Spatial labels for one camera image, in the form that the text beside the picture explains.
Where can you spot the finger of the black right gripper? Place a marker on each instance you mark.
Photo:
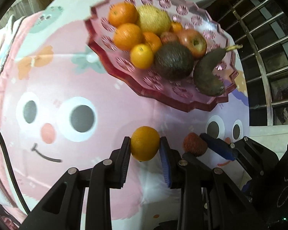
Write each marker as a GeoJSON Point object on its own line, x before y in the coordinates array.
{"type": "Point", "coordinates": [219, 146]}
{"type": "Point", "coordinates": [191, 158]}

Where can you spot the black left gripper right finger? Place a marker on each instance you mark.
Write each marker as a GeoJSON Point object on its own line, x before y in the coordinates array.
{"type": "Point", "coordinates": [208, 198]}

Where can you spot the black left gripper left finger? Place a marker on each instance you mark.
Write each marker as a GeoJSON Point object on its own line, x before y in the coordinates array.
{"type": "Point", "coordinates": [61, 207]}

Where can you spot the small yellow kumquat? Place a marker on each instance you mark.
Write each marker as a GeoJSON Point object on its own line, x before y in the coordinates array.
{"type": "Point", "coordinates": [145, 143]}

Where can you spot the dark overripe banana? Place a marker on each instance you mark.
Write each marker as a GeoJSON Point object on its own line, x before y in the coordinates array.
{"type": "Point", "coordinates": [204, 79]}

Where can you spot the dark avocado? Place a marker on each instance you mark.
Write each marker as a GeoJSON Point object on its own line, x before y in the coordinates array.
{"type": "Point", "coordinates": [173, 61]}

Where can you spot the red yellow apple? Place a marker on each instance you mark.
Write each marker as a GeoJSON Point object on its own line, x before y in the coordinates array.
{"type": "Point", "coordinates": [194, 41]}

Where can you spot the small orange kumquat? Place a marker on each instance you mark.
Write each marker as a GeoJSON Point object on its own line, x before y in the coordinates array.
{"type": "Point", "coordinates": [142, 56]}

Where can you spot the small orange mandarin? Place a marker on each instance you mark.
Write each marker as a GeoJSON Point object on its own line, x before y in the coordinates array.
{"type": "Point", "coordinates": [153, 41]}

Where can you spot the brown lychee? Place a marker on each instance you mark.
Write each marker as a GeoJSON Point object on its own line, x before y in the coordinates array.
{"type": "Point", "coordinates": [167, 37]}

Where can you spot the yellow pear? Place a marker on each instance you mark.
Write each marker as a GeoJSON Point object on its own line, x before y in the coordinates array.
{"type": "Point", "coordinates": [152, 19]}

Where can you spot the large orange mandarin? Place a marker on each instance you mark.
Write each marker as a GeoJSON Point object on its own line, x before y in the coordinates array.
{"type": "Point", "coordinates": [121, 13]}

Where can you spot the white bed sheet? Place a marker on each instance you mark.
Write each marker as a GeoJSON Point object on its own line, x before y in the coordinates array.
{"type": "Point", "coordinates": [274, 138]}

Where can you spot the pink glass fruit plate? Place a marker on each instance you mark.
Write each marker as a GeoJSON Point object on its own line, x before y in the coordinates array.
{"type": "Point", "coordinates": [180, 94]}

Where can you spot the cartoon printed cloth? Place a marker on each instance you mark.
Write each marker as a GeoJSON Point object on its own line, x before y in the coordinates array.
{"type": "Point", "coordinates": [62, 109]}

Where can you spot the metal window railing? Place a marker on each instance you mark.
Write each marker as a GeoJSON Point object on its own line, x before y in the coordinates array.
{"type": "Point", "coordinates": [261, 27]}

